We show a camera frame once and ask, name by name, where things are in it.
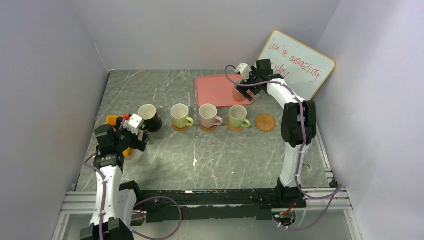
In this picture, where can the whiteboard with red writing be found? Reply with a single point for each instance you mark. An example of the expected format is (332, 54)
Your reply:
(303, 68)

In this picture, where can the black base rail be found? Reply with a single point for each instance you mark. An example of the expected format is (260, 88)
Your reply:
(257, 203)

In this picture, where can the clear tape roll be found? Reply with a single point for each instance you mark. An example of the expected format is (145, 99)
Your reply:
(308, 170)

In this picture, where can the pink serving tray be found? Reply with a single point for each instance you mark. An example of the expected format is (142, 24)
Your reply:
(215, 90)

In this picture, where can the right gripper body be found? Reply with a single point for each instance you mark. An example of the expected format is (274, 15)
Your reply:
(252, 78)

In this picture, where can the yellow plastic bin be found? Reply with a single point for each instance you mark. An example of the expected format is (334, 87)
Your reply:
(111, 120)

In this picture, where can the pink mug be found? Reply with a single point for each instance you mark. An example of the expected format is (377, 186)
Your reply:
(209, 116)
(237, 96)

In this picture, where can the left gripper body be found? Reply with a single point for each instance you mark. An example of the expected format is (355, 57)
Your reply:
(129, 137)

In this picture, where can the black mug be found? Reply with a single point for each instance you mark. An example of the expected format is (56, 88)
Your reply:
(152, 123)

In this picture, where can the light wooden coaster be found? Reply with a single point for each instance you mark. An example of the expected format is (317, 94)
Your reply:
(178, 128)
(207, 129)

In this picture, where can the green mug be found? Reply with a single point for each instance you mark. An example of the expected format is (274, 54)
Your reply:
(180, 116)
(238, 117)

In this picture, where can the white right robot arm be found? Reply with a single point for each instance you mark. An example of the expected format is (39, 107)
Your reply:
(298, 123)

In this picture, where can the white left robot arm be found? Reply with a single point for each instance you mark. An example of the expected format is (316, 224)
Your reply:
(115, 200)

